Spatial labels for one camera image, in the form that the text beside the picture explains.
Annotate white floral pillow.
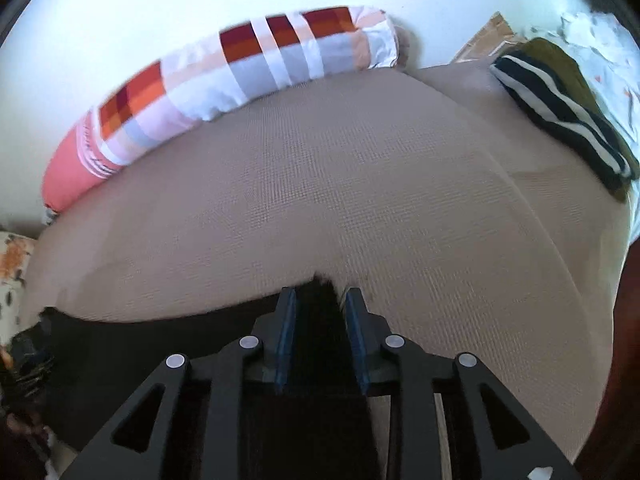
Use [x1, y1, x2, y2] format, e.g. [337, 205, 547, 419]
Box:
[0, 231, 36, 347]

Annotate pink striped bolster pillow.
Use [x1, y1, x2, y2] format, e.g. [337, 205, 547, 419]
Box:
[41, 6, 409, 218]

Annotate olive green folded garment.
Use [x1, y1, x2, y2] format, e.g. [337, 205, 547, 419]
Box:
[495, 38, 634, 202]

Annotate beige bed sheet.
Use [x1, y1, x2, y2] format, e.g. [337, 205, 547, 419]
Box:
[22, 62, 634, 457]

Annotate black white striped garment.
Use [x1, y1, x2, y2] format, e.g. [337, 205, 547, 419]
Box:
[489, 50, 639, 196]

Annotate black pants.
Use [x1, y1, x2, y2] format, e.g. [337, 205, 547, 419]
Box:
[10, 278, 380, 479]

